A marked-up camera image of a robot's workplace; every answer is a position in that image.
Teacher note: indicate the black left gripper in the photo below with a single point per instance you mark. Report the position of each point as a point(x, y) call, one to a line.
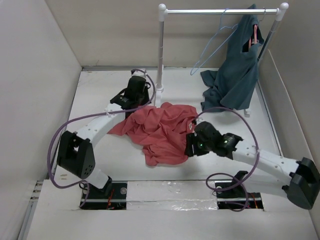
point(146, 91)

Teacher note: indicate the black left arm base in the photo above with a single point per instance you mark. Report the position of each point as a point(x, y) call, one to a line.
point(114, 199)

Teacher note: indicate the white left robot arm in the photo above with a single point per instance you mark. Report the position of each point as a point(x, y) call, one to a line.
point(76, 149)

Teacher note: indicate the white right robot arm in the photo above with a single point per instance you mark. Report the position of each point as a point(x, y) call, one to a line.
point(296, 180)

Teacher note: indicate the teal t shirt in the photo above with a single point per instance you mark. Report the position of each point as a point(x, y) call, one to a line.
point(233, 84)

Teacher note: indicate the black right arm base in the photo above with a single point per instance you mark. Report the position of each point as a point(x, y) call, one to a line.
point(236, 199)

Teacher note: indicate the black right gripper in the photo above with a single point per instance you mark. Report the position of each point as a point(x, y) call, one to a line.
point(191, 138)

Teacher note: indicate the red t shirt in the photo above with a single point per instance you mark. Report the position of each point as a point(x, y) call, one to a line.
point(161, 131)

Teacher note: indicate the pink hanger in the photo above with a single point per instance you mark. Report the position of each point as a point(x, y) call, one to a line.
point(254, 37)

